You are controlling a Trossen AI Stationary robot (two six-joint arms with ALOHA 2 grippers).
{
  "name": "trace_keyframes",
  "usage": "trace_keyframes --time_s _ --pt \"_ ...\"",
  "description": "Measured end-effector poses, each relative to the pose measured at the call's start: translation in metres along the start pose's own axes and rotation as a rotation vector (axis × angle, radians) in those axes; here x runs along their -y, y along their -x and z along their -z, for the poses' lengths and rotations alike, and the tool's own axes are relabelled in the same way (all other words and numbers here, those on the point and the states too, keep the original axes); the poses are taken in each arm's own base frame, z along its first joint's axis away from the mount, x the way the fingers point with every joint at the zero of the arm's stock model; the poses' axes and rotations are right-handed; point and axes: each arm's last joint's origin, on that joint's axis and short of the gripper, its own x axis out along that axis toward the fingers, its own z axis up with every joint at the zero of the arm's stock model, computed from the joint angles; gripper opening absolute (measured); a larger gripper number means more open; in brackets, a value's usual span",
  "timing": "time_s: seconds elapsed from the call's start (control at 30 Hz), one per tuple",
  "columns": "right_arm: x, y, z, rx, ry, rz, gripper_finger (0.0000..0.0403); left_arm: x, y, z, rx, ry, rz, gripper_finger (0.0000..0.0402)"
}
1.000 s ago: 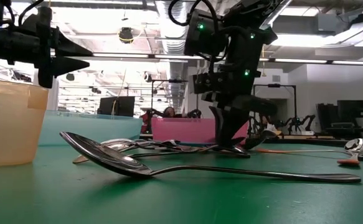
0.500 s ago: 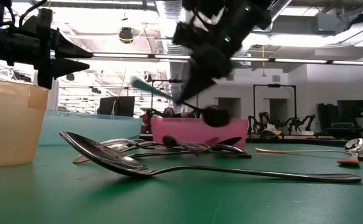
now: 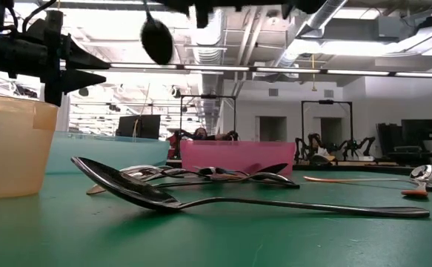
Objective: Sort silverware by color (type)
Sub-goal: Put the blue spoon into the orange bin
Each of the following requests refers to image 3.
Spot green table mat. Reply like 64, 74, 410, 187
0, 162, 432, 267

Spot pink plastic bin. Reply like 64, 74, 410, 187
180, 139, 297, 175

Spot long ceiling light strip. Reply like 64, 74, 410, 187
107, 62, 432, 79

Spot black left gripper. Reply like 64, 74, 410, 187
15, 10, 111, 107

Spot black monitor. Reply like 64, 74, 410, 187
115, 113, 162, 141

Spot teal translucent plastic bin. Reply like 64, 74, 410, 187
47, 131, 171, 175

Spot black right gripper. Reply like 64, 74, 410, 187
156, 0, 216, 29

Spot yellow hanging cord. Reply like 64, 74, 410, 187
309, 53, 319, 93

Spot black monitor bank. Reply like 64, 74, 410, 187
376, 118, 432, 161

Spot amber translucent plastic bin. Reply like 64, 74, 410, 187
0, 92, 60, 200

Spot wooden workbench grey legs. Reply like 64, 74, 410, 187
293, 154, 400, 167

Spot silver ventilation duct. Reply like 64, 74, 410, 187
274, 0, 350, 75
189, 7, 227, 129

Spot large foreground steel spoon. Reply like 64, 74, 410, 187
70, 156, 431, 219

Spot black gantry frame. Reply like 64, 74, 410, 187
300, 99, 354, 159
179, 93, 238, 142

